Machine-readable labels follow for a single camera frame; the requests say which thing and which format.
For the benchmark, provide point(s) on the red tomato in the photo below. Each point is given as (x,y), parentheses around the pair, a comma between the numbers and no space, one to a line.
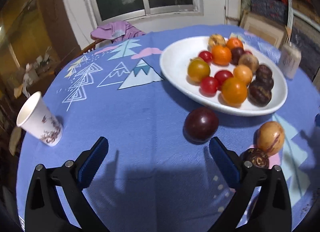
(205,56)
(209,86)
(223,76)

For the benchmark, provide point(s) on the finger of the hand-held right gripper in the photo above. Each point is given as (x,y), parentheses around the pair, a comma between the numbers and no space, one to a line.
(317,119)

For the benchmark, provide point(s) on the framed picture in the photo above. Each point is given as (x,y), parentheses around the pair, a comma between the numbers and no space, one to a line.
(265,31)

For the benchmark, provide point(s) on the crumpled white paper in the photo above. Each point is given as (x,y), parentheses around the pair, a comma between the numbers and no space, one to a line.
(26,77)

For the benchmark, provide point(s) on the dark red plum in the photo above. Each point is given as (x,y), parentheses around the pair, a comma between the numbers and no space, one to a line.
(237,52)
(201,128)

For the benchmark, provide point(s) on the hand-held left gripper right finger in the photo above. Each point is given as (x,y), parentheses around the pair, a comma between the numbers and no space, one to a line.
(225,164)

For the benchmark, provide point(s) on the purple cloth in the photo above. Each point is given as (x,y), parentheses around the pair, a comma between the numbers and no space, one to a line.
(117,31)

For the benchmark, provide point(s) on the wooden glass cabinet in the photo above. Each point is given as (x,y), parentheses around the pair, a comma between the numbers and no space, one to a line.
(32,27)

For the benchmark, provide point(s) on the white plate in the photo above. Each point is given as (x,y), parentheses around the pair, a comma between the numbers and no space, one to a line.
(175,72)

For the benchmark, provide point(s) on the dark purple mangosteen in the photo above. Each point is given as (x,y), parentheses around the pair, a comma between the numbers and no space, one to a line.
(263,72)
(256,158)
(260,94)
(269,84)

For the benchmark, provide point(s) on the white drink can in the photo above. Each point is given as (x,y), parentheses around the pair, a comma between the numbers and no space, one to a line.
(290,61)

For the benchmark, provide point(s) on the blue printed tablecloth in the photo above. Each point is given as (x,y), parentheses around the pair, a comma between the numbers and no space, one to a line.
(137,122)

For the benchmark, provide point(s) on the yellow orange tomato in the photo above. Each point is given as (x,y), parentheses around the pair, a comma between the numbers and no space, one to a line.
(198,70)

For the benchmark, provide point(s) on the wooden chair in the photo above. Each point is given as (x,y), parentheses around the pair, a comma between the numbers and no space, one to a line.
(75,53)

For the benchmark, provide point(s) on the tan round fruit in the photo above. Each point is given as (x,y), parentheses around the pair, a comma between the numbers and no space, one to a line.
(217,40)
(248,62)

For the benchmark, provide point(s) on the white paper cup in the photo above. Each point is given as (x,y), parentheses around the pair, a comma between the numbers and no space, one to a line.
(37,119)

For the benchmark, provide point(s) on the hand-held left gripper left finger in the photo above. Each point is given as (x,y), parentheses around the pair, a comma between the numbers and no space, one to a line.
(92,164)

